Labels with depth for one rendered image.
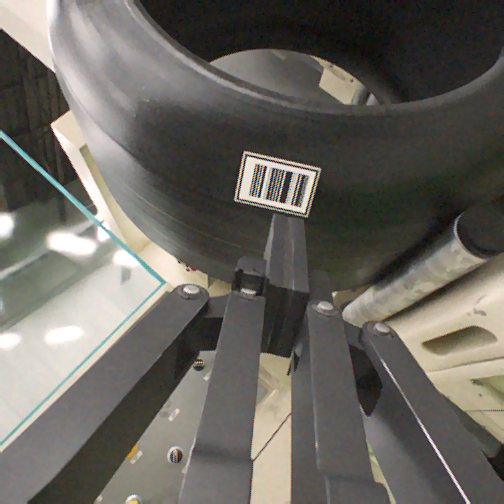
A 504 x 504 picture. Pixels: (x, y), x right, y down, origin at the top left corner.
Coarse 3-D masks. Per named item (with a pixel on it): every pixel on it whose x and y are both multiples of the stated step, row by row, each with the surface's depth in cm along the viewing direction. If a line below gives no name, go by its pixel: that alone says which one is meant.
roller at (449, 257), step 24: (480, 216) 33; (432, 240) 38; (456, 240) 34; (480, 240) 33; (408, 264) 42; (432, 264) 38; (456, 264) 35; (480, 264) 35; (384, 288) 48; (408, 288) 43; (432, 288) 41; (360, 312) 57; (384, 312) 52
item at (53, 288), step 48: (0, 144) 114; (0, 192) 109; (48, 192) 110; (0, 240) 104; (48, 240) 105; (96, 240) 107; (0, 288) 100; (48, 288) 101; (96, 288) 102; (144, 288) 103; (0, 336) 96; (48, 336) 97; (96, 336) 98; (0, 384) 92; (48, 384) 93; (0, 432) 88
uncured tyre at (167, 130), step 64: (64, 0) 37; (128, 0) 35; (192, 0) 68; (256, 0) 72; (320, 0) 72; (384, 0) 68; (448, 0) 60; (64, 64) 37; (128, 64) 33; (192, 64) 33; (384, 64) 72; (448, 64) 64; (128, 128) 34; (192, 128) 32; (256, 128) 31; (320, 128) 32; (384, 128) 32; (448, 128) 33; (128, 192) 42; (192, 192) 34; (320, 192) 32; (384, 192) 33; (448, 192) 34; (192, 256) 47; (256, 256) 40; (320, 256) 39; (384, 256) 41
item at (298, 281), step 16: (304, 240) 18; (304, 256) 16; (288, 272) 15; (304, 272) 15; (288, 288) 14; (304, 288) 14; (288, 304) 14; (304, 304) 14; (288, 320) 14; (288, 336) 15; (272, 352) 15; (288, 352) 15
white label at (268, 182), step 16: (256, 160) 31; (272, 160) 31; (240, 176) 32; (256, 176) 32; (272, 176) 32; (288, 176) 32; (304, 176) 31; (240, 192) 32; (256, 192) 32; (272, 192) 32; (288, 192) 32; (304, 192) 32; (272, 208) 33; (288, 208) 33; (304, 208) 33
